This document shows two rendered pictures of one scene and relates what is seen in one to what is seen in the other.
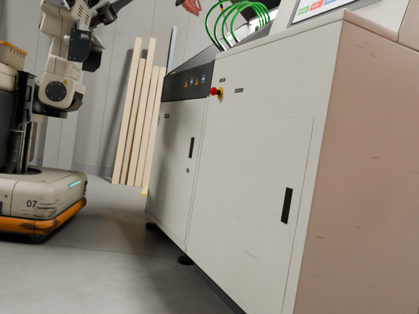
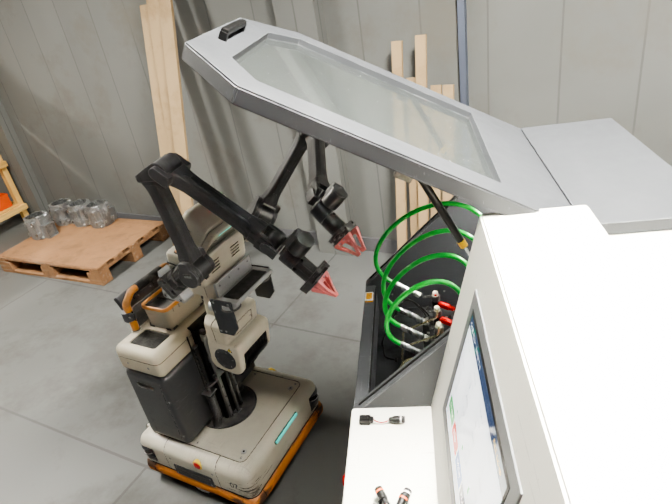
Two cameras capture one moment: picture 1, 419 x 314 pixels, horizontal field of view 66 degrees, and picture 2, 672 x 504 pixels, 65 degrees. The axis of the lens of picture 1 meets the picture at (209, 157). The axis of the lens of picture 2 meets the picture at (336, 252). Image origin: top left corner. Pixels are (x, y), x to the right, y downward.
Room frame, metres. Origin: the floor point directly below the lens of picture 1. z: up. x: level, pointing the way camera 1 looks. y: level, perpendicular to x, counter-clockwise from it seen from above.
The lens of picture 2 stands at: (0.63, -0.65, 2.08)
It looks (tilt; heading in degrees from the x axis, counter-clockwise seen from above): 29 degrees down; 38
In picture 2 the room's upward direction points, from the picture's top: 10 degrees counter-clockwise
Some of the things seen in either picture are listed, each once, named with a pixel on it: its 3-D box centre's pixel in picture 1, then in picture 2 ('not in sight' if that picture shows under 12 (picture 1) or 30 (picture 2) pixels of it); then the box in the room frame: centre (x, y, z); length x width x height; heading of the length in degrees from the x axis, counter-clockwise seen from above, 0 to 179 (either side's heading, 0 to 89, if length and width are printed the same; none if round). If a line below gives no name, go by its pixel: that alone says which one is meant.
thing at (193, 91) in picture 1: (186, 85); (369, 353); (1.78, 0.18, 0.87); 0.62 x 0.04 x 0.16; 27
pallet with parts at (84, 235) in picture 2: not in sight; (80, 235); (2.78, 3.99, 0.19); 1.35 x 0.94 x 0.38; 97
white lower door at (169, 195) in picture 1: (171, 162); not in sight; (1.77, 0.20, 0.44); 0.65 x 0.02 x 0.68; 27
